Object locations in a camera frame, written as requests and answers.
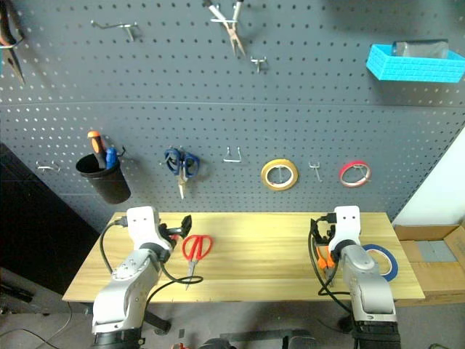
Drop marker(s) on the grey metal pegboard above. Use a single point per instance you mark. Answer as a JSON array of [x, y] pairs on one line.
[[232, 109]]

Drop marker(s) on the metal loop pegboard hook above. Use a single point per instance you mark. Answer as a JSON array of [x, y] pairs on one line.
[[232, 156]]

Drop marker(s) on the blue plastic bin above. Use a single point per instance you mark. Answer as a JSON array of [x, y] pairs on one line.
[[410, 69]]

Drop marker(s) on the grey foam pad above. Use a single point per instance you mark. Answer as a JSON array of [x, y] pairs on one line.
[[436, 251]]

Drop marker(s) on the red tape roll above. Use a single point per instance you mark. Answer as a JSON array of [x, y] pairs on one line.
[[345, 181]]

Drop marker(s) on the black table foot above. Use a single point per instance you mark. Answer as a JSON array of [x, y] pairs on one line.
[[158, 321]]

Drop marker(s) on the blue tape roll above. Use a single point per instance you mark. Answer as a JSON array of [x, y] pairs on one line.
[[393, 267]]

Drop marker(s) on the black orange long-nose pliers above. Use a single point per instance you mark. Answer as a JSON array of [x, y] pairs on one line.
[[9, 32]]

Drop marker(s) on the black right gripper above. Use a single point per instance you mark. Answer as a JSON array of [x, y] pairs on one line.
[[330, 236]]

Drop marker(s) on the long metal pegboard hook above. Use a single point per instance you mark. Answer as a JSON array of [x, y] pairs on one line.
[[125, 26]]

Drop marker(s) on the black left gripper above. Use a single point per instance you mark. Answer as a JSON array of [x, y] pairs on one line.
[[168, 232]]

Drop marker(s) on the small metal pegboard hook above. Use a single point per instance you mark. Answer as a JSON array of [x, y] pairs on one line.
[[258, 62]]

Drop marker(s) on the black cup holder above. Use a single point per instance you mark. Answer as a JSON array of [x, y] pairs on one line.
[[109, 183]]

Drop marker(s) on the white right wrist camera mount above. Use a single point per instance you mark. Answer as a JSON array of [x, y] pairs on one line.
[[347, 227]]

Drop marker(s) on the yellow tape roll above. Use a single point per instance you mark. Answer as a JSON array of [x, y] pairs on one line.
[[267, 181]]

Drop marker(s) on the cardboard box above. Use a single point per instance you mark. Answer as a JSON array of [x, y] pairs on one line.
[[436, 276]]

